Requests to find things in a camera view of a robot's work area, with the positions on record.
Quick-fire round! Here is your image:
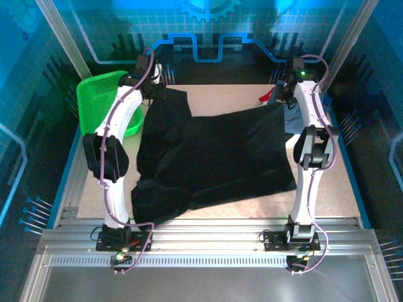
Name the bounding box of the green plastic basket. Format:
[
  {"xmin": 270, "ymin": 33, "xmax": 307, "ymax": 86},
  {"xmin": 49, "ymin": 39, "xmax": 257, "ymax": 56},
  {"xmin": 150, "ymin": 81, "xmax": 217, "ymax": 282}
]
[{"xmin": 76, "ymin": 70, "xmax": 145, "ymax": 140}]

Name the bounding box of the black t-shirt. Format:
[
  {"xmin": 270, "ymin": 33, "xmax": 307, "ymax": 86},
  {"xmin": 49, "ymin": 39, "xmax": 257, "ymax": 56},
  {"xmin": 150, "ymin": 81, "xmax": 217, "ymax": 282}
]
[{"xmin": 130, "ymin": 87, "xmax": 298, "ymax": 226}]

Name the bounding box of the blue table edge strip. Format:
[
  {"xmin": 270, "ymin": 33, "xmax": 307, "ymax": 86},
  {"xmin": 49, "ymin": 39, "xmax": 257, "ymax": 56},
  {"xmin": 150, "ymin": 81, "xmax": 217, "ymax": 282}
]
[
  {"xmin": 329, "ymin": 94, "xmax": 373, "ymax": 229},
  {"xmin": 46, "ymin": 125, "xmax": 81, "ymax": 229}
]

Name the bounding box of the small green-lit connector board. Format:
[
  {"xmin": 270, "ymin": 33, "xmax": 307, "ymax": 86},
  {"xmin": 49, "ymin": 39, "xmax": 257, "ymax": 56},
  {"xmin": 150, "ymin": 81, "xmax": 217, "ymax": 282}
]
[
  {"xmin": 110, "ymin": 247, "xmax": 133, "ymax": 266},
  {"xmin": 286, "ymin": 250, "xmax": 311, "ymax": 268}
]

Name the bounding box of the slotted metal strip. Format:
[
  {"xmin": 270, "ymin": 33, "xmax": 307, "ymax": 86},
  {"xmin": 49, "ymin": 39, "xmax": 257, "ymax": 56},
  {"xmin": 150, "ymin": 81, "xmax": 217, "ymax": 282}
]
[{"xmin": 47, "ymin": 255, "xmax": 377, "ymax": 269}]

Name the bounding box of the grey metal panel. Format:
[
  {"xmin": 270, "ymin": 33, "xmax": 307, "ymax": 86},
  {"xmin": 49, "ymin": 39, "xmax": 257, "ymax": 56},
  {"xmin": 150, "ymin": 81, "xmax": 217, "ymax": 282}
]
[{"xmin": 18, "ymin": 251, "xmax": 399, "ymax": 302}]

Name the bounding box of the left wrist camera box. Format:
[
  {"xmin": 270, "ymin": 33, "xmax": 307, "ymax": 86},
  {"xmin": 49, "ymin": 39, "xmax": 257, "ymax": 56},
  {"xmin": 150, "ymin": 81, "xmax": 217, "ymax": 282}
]
[{"xmin": 153, "ymin": 63, "xmax": 165, "ymax": 84}]

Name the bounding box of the aluminium frame post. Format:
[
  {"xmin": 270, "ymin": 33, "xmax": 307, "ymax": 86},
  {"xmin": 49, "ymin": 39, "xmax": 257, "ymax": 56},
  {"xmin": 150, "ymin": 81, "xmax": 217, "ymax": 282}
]
[
  {"xmin": 34, "ymin": 0, "xmax": 93, "ymax": 83},
  {"xmin": 319, "ymin": 0, "xmax": 380, "ymax": 94}
]

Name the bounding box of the aluminium side rail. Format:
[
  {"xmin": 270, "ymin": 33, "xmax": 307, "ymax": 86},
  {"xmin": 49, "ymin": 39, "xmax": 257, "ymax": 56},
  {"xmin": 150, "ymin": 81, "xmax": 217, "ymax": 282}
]
[{"xmin": 52, "ymin": 125, "xmax": 86, "ymax": 228}]

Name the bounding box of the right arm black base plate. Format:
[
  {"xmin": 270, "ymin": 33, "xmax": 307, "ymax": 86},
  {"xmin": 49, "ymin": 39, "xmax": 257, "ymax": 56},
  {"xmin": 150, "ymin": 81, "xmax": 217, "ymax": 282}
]
[{"xmin": 260, "ymin": 230, "xmax": 321, "ymax": 252}]

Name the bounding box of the aluminium rail beam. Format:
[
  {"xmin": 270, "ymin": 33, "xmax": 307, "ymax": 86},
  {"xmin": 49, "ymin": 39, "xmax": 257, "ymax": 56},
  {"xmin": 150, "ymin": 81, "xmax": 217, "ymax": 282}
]
[{"xmin": 37, "ymin": 216, "xmax": 382, "ymax": 257}]

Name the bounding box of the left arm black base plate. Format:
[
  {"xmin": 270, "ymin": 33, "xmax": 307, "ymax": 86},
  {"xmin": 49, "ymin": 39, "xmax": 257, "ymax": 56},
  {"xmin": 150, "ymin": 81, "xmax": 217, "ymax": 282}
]
[{"xmin": 96, "ymin": 226, "xmax": 154, "ymax": 252}]

